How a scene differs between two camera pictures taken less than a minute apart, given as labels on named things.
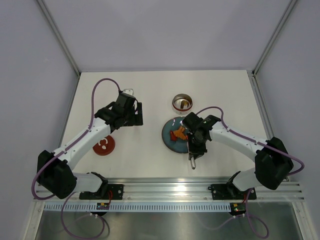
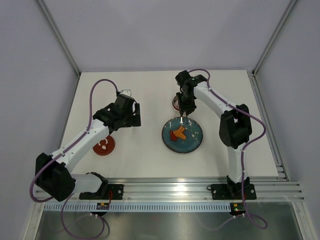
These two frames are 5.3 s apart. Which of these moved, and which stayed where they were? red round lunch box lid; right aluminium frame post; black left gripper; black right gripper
Moved: black right gripper
Stayed: right aluminium frame post; red round lunch box lid; black left gripper
